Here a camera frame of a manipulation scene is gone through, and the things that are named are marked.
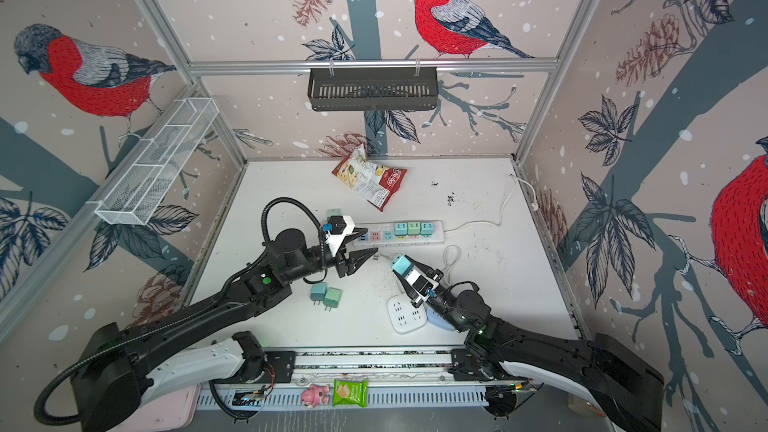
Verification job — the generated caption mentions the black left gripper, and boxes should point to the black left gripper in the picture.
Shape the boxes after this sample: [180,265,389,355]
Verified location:
[285,226,378,285]

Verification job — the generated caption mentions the teal plug adapter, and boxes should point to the teal plug adapter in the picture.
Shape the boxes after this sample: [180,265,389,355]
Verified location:
[391,255,413,277]
[420,222,435,236]
[394,222,408,237]
[310,282,328,305]

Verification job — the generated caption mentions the white multicolour power strip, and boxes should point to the white multicolour power strip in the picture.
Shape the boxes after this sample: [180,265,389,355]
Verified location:
[350,221,445,249]

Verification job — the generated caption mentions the green plug adapter front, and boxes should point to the green plug adapter front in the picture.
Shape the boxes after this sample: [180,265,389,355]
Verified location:
[323,287,342,311]

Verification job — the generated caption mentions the light green plug adapter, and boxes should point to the light green plug adapter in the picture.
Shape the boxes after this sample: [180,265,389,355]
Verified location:
[407,221,421,236]

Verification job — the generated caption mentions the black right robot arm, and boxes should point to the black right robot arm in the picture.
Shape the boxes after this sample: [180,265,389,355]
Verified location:
[391,255,664,431]

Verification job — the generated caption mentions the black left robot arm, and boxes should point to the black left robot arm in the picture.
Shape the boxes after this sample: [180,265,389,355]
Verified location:
[33,197,378,431]

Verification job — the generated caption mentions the green plug adapter far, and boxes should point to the green plug adapter far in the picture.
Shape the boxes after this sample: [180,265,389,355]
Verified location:
[326,208,342,219]

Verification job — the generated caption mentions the teal plug adapter front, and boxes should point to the teal plug adapter front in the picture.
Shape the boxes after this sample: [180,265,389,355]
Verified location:
[310,282,328,305]

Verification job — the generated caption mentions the blue square power socket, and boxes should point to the blue square power socket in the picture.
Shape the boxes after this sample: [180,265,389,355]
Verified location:
[426,308,456,332]

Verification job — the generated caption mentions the white square power socket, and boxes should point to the white square power socket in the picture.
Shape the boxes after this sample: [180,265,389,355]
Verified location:
[386,293,427,335]

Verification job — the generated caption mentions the red white chips bag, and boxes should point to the red white chips bag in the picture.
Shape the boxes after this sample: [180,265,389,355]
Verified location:
[332,145,407,212]

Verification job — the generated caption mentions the green snack packet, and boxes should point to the green snack packet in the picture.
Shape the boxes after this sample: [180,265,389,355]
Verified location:
[332,379,368,408]

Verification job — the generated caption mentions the pink toy pig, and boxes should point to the pink toy pig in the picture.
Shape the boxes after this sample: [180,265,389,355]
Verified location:
[300,384,331,408]

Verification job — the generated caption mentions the pink tray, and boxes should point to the pink tray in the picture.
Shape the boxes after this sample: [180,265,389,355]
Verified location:
[113,385,201,432]

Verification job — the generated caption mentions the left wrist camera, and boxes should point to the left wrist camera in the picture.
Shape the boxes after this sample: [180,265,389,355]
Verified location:
[322,215,355,256]

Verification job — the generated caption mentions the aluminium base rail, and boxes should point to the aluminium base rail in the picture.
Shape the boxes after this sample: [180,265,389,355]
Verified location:
[197,344,541,412]

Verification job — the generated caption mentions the power strip white cable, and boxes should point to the power strip white cable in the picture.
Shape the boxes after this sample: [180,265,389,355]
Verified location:
[443,173,541,230]

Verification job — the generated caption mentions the black hanging wire basket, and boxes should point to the black hanging wire basket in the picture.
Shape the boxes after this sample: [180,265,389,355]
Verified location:
[307,67,439,112]

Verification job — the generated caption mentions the white wire mesh shelf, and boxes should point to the white wire mesh shelf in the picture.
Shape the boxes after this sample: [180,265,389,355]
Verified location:
[95,97,219,225]

